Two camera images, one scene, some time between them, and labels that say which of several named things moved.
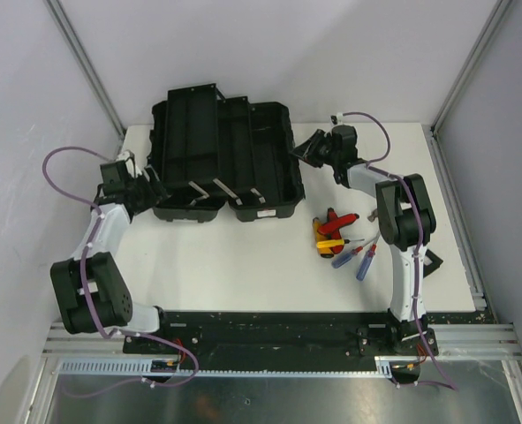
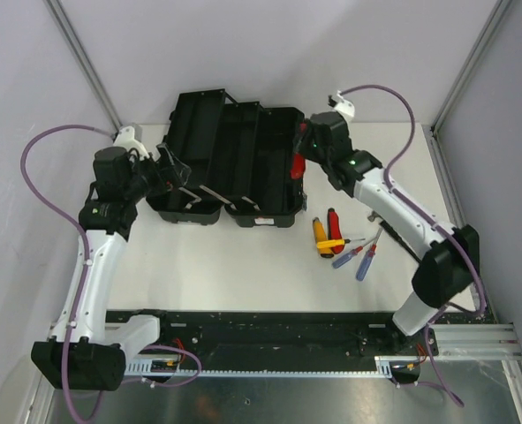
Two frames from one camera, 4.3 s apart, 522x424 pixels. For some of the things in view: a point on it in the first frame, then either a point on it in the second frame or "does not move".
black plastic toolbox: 210,154 does not move
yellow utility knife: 323,244 does not move
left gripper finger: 157,185 -> 181,170
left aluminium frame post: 87,64 does not move
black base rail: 284,340 does not move
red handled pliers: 331,229 -> 298,166
